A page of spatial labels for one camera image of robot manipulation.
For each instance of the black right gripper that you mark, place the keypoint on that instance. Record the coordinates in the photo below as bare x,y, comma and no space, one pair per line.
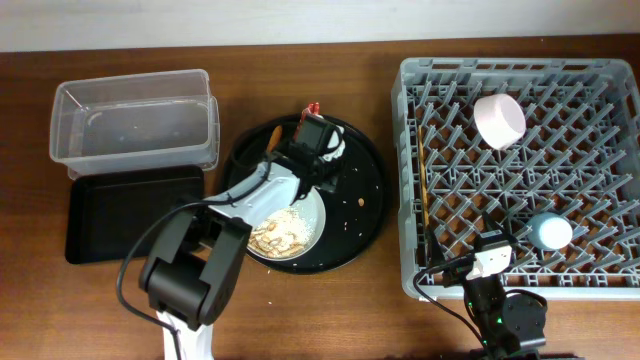
456,270

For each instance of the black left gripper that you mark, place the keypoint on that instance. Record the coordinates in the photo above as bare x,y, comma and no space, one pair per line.
334,175

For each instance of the white napkin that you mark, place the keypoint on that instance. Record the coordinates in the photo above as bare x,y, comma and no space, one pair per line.
336,145

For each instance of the orange carrot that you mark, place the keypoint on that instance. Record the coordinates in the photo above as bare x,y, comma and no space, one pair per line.
274,138

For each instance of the red snack wrapper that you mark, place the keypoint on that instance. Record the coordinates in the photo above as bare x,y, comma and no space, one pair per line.
311,109

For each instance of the white plate with food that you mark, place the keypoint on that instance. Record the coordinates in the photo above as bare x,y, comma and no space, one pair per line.
290,232

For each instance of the blue plastic cup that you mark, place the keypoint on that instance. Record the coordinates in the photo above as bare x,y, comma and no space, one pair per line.
549,231

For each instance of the pink bowl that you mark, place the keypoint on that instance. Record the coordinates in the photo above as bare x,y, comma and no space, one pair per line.
499,120

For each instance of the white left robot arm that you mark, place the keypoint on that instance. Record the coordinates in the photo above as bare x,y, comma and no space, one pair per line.
199,246

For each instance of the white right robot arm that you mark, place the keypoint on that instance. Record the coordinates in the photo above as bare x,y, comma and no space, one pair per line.
508,324

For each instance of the grey dishwasher rack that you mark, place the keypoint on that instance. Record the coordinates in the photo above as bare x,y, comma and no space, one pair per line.
579,158

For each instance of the round black tray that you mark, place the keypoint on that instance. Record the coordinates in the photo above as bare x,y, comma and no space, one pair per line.
350,229

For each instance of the clear plastic bin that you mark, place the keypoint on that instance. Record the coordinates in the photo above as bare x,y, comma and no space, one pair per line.
135,122

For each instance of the black rectangular tray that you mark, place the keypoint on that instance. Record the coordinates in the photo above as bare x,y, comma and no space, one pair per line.
109,212

